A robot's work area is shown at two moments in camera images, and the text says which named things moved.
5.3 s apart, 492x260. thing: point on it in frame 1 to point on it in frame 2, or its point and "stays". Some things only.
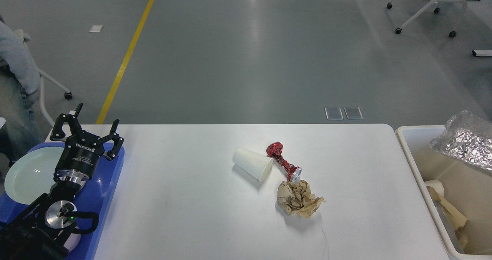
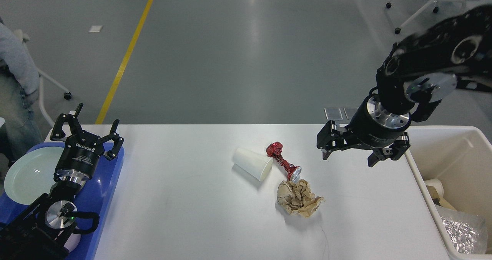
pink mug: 72,241 stays
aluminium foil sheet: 471,146 to 463,237
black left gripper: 78,161 stays
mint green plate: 31,177 stays
